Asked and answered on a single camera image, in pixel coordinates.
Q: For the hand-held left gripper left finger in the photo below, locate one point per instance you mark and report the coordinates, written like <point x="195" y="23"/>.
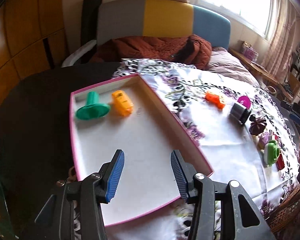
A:
<point x="115" y="177"/>

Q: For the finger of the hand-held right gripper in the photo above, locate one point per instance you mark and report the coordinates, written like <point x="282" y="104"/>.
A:
<point x="297" y="119"/>
<point x="298" y="108"/>

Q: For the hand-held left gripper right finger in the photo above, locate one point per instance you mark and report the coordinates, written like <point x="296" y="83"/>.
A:
<point x="178" y="177"/>

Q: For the purple macaron toy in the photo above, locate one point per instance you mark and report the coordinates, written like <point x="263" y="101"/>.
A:
<point x="263" y="140"/>

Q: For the dark brown pumpkin-shaped object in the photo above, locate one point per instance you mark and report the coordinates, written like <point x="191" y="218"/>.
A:
<point x="257" y="126"/>

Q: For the green and white plastic toy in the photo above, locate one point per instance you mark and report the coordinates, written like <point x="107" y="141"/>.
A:
<point x="271" y="152"/>

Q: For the pink shallow cardboard box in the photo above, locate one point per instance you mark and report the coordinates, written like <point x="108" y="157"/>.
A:
<point x="145" y="140"/>

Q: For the black cylinder with clear cover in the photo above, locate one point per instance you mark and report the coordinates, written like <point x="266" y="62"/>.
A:
<point x="238" y="111"/>

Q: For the orange plastic toy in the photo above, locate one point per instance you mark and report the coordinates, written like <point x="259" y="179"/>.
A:
<point x="213" y="97"/>

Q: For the red plastic block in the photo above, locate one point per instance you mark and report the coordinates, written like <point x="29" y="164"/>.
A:
<point x="280" y="162"/>

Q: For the white floral embroidered tablecloth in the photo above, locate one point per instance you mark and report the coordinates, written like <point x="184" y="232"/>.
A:
<point x="227" y="160"/>

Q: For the magenta plastic strainer disc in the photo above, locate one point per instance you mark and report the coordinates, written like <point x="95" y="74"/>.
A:
<point x="245" y="100"/>

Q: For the wooden side desk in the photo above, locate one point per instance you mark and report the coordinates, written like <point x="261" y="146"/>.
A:
<point x="255" y="66"/>

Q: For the teal plastic funnel toy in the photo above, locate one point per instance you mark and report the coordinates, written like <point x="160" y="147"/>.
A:
<point x="92" y="110"/>

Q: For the patterned beige curtain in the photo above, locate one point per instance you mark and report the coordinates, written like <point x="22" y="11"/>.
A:
<point x="280" y="37"/>

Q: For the purple box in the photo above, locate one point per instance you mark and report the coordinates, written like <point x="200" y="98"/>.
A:
<point x="250" y="52"/>

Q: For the yellow-orange plastic toy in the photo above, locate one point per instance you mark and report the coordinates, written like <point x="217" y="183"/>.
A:
<point x="122" y="102"/>

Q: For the beige puffy coat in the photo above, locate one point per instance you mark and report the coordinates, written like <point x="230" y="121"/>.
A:
<point x="230" y="65"/>

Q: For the wicker chair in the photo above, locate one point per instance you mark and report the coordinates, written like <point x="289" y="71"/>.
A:
<point x="287" y="210"/>

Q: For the window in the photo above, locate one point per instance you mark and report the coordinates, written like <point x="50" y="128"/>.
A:
<point x="235" y="2"/>

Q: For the rust brown jacket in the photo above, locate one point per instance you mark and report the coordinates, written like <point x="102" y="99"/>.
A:
<point x="152" y="47"/>

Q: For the grey yellow blue headboard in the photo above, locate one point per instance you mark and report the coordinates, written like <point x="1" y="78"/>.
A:
<point x="165" y="17"/>

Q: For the black hanging cloth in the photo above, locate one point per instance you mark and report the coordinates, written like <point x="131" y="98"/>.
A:
<point x="90" y="17"/>

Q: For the wooden wardrobe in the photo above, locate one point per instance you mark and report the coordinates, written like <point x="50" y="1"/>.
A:
<point x="27" y="17"/>

